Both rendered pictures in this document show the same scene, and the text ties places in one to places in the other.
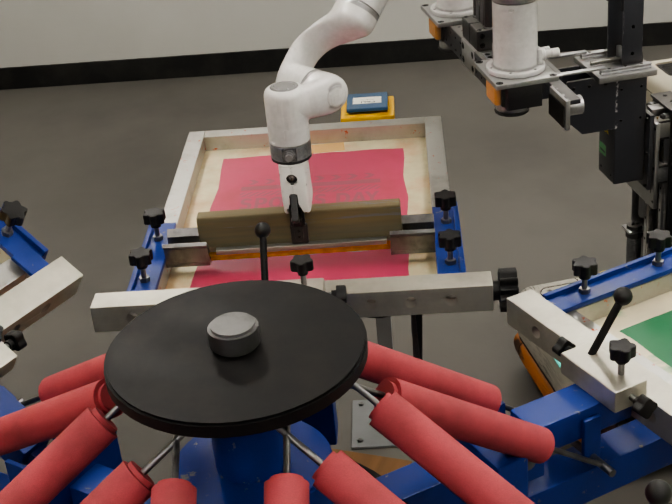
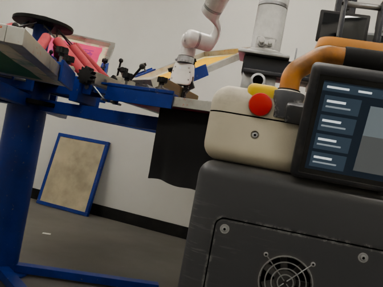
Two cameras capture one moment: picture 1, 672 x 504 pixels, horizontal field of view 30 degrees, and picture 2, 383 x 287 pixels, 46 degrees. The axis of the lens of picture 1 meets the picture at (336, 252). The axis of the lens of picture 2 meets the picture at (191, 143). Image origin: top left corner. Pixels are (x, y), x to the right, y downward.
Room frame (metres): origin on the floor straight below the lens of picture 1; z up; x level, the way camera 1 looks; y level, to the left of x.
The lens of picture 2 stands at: (2.82, -1.84, 0.79)
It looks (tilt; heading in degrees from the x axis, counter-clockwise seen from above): 1 degrees up; 108
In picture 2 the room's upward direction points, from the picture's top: 10 degrees clockwise
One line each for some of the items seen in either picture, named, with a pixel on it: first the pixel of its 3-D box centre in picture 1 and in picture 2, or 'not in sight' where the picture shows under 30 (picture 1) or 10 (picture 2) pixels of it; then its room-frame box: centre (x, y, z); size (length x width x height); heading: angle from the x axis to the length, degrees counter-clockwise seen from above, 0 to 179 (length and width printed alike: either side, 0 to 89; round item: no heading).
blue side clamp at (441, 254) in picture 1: (448, 254); (141, 95); (2.04, -0.21, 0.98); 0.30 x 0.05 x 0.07; 176
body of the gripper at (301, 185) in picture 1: (294, 177); (183, 73); (2.09, 0.06, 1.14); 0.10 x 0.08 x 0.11; 176
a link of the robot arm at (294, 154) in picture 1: (290, 148); (184, 60); (2.09, 0.06, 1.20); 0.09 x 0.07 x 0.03; 176
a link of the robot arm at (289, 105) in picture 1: (305, 106); (190, 44); (2.11, 0.03, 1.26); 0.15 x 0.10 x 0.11; 133
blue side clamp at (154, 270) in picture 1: (153, 271); not in sight; (2.08, 0.35, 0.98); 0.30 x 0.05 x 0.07; 176
